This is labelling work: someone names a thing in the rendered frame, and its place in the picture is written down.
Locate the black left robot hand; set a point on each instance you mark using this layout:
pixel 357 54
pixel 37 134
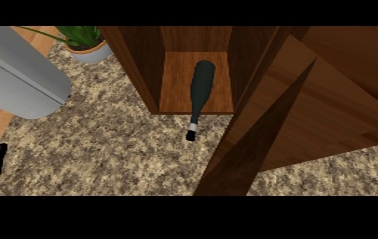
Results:
pixel 1 156

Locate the brown wooden cabinet door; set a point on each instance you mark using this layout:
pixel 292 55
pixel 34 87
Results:
pixel 251 149

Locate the brown wooden cabinet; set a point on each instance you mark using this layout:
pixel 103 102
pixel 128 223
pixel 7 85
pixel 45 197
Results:
pixel 314 83

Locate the potted green plant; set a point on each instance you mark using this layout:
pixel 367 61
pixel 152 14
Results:
pixel 85 44

